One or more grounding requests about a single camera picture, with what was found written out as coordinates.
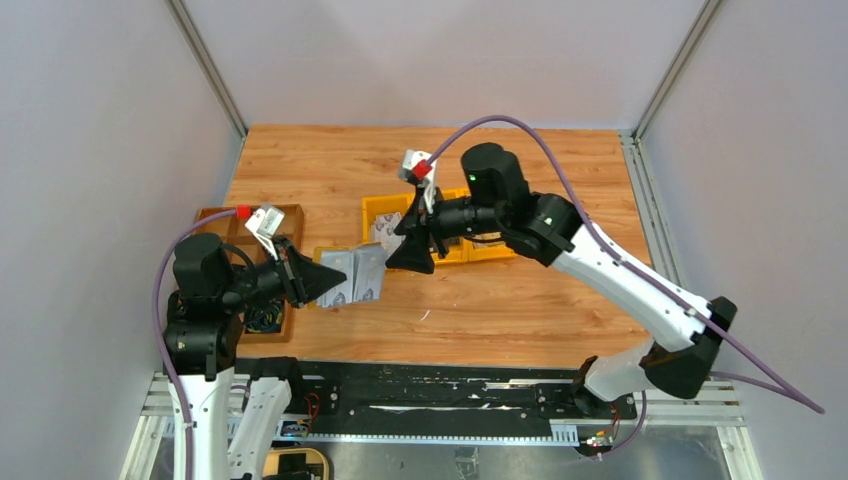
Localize yellow leather card holder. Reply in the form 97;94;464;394
313;243;388;309

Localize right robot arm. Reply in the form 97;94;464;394
386;143;737;415

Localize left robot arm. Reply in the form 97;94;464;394
162;233;347;479

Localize cards in yellow bin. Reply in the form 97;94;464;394
370;212;405;256

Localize wooden compartment tray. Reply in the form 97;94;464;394
195;204;305;344

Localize yellow plastic bin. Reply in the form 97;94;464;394
362;188;518;273

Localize yellow tray with phone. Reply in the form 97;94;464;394
261;447;332;480

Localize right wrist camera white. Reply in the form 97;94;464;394
398;150;437;213

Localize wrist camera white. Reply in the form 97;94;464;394
245;204;285;260
398;150;437;213

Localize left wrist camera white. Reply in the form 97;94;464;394
245;204;285;260

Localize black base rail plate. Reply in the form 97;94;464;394
231;357;641;440

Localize aluminium frame rails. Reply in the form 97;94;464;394
119;132;763;480

